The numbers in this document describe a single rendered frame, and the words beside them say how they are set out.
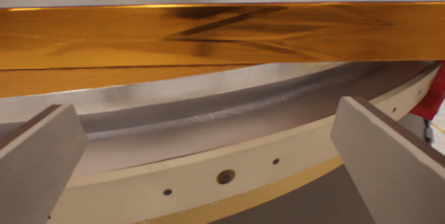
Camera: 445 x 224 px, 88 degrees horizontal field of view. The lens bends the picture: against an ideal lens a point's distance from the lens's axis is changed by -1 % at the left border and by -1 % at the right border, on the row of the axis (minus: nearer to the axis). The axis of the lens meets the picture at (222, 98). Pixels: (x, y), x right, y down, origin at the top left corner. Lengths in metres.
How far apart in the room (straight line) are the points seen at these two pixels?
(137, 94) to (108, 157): 0.05
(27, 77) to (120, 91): 0.08
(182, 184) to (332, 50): 0.15
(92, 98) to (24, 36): 0.08
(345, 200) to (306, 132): 0.18
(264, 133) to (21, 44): 0.20
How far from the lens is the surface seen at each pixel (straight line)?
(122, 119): 0.20
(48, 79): 0.21
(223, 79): 0.18
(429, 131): 0.70
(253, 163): 0.18
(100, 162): 0.18
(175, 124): 0.20
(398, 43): 0.23
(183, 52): 0.19
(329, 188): 0.33
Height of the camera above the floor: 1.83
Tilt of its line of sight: 31 degrees down
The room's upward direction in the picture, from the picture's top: 1 degrees counter-clockwise
